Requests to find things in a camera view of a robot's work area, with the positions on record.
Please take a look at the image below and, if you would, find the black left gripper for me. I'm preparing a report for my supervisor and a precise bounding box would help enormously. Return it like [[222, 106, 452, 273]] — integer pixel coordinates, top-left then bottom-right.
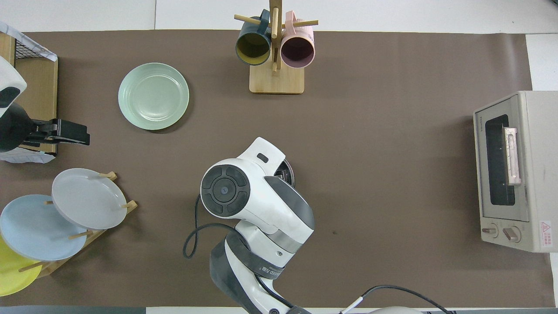
[[0, 102, 90, 153]]

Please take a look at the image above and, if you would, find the wooden plate rack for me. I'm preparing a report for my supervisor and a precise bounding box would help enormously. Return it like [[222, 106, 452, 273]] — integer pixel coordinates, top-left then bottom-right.
[[17, 171, 138, 280]]

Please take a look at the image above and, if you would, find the grey plate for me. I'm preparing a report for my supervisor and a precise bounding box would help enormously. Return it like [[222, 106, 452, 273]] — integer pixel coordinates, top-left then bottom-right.
[[51, 168, 128, 230]]

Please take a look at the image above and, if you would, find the light blue plate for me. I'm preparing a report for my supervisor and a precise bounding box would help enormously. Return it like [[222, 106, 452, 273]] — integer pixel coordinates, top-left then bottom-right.
[[0, 194, 88, 262]]

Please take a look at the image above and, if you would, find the mint green plate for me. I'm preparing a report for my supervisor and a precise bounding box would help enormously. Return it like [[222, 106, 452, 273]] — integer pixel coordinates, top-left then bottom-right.
[[118, 62, 190, 131]]

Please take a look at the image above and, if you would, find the yellow plate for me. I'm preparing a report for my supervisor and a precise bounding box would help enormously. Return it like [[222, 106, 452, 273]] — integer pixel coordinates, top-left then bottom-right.
[[0, 235, 43, 297]]

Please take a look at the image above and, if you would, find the dark blue saucepan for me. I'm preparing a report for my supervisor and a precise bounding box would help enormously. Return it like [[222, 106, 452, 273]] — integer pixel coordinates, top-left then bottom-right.
[[279, 159, 296, 197]]

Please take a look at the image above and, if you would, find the white patterned cloth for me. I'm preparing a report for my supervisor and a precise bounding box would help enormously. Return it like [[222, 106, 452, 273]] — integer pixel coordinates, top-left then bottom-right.
[[0, 21, 58, 62], [0, 146, 56, 164]]

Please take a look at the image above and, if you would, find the wooden box with mesh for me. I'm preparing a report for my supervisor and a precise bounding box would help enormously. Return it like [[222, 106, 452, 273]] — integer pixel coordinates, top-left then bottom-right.
[[0, 33, 58, 155]]

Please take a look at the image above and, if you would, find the wooden mug tree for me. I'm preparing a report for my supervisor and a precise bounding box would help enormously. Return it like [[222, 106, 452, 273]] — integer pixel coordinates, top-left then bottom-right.
[[234, 0, 319, 95]]

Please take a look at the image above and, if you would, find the brown table mat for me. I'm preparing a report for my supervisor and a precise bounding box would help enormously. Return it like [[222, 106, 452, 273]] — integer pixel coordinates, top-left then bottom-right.
[[0, 30, 555, 308]]

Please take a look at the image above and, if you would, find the dark teal mug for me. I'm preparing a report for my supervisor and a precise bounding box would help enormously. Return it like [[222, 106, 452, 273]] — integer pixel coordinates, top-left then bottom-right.
[[235, 10, 272, 66]]

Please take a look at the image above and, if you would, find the pink ribbed mug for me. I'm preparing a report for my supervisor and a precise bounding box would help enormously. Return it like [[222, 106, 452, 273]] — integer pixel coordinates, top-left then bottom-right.
[[280, 10, 316, 69]]

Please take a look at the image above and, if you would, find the beige toaster oven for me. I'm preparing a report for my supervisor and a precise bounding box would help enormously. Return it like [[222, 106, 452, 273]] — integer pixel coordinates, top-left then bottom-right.
[[473, 90, 558, 253]]

